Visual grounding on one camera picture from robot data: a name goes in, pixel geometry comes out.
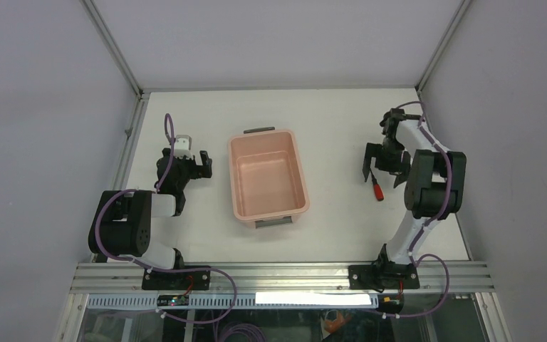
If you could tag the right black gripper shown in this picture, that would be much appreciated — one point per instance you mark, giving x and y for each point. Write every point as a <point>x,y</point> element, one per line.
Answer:
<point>371,152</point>

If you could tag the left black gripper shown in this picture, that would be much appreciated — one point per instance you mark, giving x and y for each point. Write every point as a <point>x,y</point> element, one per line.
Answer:
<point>199,171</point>

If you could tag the red handled screwdriver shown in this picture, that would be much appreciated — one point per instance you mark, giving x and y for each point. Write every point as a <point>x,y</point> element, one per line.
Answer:
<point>379,195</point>

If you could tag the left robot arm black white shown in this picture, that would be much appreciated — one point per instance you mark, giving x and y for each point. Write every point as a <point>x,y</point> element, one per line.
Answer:
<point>122,226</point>

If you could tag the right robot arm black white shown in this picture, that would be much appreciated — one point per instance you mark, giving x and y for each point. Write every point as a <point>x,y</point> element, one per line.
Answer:
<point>433,179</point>

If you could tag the pink plastic bin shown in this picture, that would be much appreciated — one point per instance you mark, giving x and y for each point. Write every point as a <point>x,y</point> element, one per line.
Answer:
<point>268,185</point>

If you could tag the orange object below table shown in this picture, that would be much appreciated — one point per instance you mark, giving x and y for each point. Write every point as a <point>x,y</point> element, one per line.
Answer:
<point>333,320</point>

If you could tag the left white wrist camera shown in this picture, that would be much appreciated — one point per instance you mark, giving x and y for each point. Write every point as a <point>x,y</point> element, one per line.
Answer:
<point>182,147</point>

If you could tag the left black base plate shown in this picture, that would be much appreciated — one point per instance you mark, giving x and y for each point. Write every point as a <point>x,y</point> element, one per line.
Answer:
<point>198,280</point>

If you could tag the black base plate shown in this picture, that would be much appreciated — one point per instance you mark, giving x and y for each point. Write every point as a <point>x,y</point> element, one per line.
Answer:
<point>380,278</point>
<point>198,280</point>

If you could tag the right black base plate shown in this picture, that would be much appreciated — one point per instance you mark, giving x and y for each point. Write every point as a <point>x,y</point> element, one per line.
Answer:
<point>380,278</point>

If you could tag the aluminium front rail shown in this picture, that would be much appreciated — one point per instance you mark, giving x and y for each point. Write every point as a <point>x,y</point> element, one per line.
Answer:
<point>457,277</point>

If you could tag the white slotted cable duct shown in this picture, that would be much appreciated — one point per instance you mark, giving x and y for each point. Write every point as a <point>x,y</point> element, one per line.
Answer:
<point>259,300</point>

